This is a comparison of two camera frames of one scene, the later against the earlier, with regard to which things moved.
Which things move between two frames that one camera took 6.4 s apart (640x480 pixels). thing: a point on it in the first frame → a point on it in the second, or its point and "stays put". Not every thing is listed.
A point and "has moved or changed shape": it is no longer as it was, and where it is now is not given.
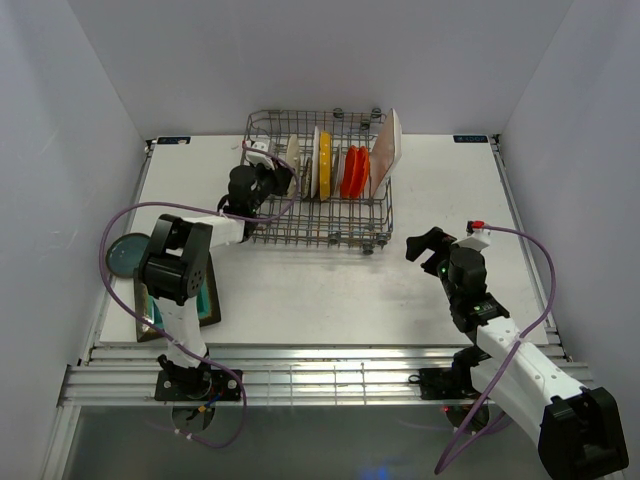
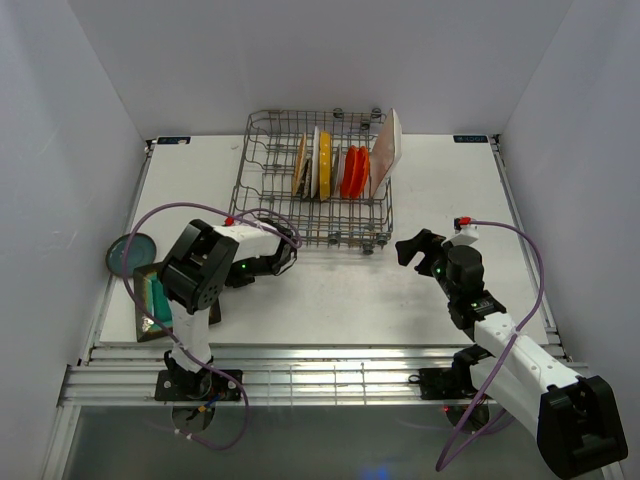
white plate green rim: (315, 163) stays put
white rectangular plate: (385, 151) stays put
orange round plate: (362, 170) stays put
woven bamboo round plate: (293, 159) has moved or changed shape
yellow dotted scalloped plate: (325, 164) stays put
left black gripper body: (268, 183) → (261, 264)
